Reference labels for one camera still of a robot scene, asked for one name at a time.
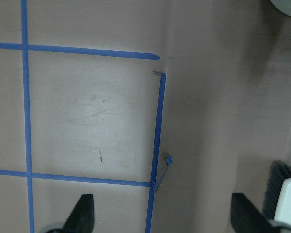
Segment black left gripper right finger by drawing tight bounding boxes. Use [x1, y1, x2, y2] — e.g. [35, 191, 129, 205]
[230, 193, 276, 233]

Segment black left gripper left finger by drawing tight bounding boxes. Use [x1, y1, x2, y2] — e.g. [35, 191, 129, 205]
[62, 194, 95, 233]

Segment white hand brush black bristles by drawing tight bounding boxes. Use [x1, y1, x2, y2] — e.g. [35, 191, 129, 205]
[262, 160, 291, 228]

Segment pale green plastic dustpan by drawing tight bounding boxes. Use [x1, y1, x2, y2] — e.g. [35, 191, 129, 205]
[270, 0, 291, 16]

